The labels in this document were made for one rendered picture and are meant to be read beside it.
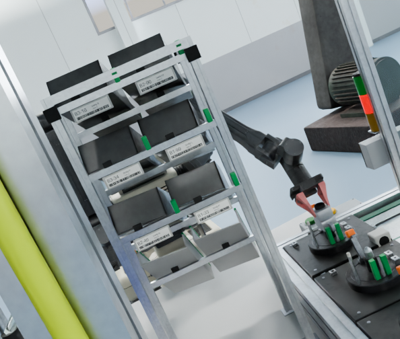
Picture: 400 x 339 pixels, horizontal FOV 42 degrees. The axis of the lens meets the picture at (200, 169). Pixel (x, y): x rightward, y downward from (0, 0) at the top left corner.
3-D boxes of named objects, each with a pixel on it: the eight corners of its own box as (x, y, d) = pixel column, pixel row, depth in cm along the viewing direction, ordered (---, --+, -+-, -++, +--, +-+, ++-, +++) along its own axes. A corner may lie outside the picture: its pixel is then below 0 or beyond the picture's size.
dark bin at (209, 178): (194, 216, 151) (186, 193, 153) (236, 200, 150) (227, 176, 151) (174, 209, 124) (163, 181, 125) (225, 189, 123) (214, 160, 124)
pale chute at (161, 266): (174, 293, 157) (170, 280, 159) (215, 278, 155) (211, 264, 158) (139, 266, 133) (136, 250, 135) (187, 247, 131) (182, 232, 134)
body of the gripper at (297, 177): (324, 177, 148) (311, 157, 152) (293, 193, 147) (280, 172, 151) (323, 187, 154) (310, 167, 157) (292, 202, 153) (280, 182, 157)
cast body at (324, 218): (316, 225, 151) (308, 204, 150) (329, 219, 152) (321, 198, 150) (327, 234, 143) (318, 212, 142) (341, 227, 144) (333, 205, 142)
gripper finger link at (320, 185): (338, 201, 144) (320, 174, 149) (315, 212, 144) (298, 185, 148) (336, 210, 150) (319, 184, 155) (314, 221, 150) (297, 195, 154)
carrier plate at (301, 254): (285, 251, 161) (282, 246, 161) (353, 219, 163) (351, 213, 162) (314, 282, 138) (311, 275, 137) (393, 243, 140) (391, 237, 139)
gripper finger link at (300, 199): (332, 204, 144) (314, 177, 148) (309, 216, 144) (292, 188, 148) (330, 213, 150) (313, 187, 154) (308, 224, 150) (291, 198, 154)
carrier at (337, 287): (316, 284, 136) (300, 243, 133) (396, 245, 138) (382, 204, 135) (358, 329, 113) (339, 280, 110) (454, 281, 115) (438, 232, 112)
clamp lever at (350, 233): (357, 259, 130) (343, 231, 132) (365, 255, 131) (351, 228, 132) (362, 259, 127) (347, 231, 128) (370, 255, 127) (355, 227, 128)
